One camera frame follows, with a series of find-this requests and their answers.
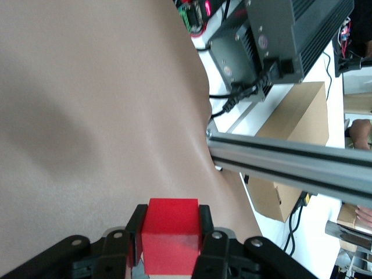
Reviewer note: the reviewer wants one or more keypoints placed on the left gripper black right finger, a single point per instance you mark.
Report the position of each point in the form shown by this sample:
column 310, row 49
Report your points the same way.
column 232, row 258

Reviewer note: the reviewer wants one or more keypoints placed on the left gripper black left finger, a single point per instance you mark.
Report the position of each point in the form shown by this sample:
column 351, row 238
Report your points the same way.
column 96, row 255

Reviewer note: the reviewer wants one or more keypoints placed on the red cube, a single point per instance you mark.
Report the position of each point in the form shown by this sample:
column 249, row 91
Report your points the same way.
column 170, row 232

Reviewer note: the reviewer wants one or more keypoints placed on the person's bare forearm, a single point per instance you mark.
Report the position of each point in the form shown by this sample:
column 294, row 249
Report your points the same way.
column 361, row 133

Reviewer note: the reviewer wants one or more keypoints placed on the small brown cardboard box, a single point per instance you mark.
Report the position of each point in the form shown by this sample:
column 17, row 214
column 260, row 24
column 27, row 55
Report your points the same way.
column 353, row 226

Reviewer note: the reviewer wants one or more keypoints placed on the large brown cardboard box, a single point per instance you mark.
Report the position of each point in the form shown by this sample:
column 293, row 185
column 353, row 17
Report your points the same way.
column 302, row 116

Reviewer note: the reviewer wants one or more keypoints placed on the small grey power supply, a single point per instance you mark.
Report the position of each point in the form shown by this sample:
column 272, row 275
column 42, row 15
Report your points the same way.
column 238, row 61

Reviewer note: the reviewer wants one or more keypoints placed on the large grey power supply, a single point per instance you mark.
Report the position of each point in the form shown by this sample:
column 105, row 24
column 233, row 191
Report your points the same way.
column 305, row 35

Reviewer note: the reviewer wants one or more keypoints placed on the green terminal circuit board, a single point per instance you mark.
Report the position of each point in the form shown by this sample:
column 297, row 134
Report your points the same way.
column 186, row 16

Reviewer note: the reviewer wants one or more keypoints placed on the aluminium extrusion post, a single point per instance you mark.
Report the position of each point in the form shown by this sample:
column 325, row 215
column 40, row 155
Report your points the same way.
column 290, row 161

